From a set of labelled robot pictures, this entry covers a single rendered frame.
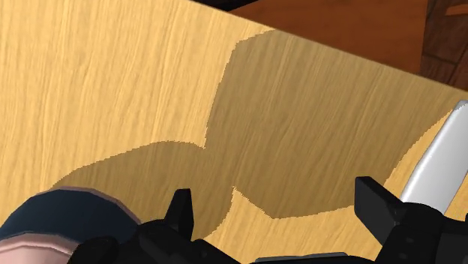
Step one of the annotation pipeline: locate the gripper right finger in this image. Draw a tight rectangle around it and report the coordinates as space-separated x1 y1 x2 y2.
354 175 468 264

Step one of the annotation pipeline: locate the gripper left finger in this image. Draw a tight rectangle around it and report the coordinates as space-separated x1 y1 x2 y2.
67 187 241 264

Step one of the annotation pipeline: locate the silver knife blade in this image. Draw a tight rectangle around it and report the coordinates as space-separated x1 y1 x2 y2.
399 99 468 215

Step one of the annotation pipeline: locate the pink bowl with dark inside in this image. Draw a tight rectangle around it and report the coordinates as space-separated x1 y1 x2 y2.
0 186 143 264

